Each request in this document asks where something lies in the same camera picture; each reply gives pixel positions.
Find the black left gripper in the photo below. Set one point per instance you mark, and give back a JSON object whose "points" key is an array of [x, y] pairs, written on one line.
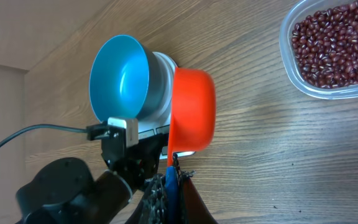
{"points": [[136, 164]]}

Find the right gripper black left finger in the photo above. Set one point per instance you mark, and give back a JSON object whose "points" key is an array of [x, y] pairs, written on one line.
{"points": [[152, 208]]}

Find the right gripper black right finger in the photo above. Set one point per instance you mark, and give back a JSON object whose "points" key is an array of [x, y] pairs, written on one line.
{"points": [[192, 209]]}

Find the red scoop with blue handle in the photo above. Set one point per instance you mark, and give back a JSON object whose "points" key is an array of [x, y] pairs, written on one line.
{"points": [[192, 123]]}

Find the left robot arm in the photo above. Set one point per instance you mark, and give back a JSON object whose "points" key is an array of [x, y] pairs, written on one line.
{"points": [[64, 191]]}

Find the white digital kitchen scale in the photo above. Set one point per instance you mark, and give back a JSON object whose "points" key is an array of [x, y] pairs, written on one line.
{"points": [[154, 117]]}

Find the blue bowl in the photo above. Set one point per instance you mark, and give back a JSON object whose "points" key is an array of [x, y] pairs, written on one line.
{"points": [[119, 78]]}

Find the clear plastic container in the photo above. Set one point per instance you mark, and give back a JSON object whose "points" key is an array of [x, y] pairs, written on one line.
{"points": [[296, 14]]}

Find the red beans in container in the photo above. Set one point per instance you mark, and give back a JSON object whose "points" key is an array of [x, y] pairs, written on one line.
{"points": [[325, 45]]}

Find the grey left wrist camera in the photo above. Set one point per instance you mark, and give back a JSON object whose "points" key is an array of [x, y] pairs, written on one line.
{"points": [[129, 127]]}

